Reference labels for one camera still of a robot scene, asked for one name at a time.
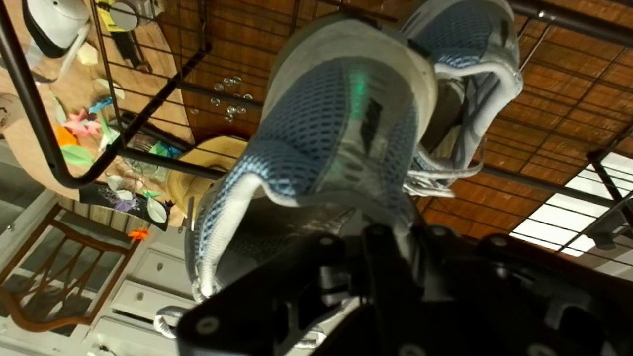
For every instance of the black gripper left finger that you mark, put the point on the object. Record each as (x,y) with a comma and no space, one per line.
(264,297)

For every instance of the black metal shoe rack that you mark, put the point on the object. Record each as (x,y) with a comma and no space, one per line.
(135,133)

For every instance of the small orange object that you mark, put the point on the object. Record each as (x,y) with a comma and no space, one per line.
(139,234)

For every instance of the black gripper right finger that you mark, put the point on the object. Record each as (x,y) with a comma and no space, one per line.
(527,303)

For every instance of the tan straw hat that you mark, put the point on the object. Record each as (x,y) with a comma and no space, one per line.
(210,158)

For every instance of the pink toy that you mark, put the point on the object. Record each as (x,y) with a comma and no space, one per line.
(82,125)

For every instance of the brown wooden chair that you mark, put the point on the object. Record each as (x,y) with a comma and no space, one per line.
(60,283)

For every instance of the blue grey mesh sneaker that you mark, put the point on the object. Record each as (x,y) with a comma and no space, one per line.
(317,131)
(462,40)

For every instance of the clear glass bead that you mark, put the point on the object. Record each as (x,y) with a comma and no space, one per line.
(230,115)
(230,81)
(218,101)

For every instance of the white drawer unit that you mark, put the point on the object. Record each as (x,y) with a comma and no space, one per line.
(151,289)

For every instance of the white rounded appliance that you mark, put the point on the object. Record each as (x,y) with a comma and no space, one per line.
(56,26)

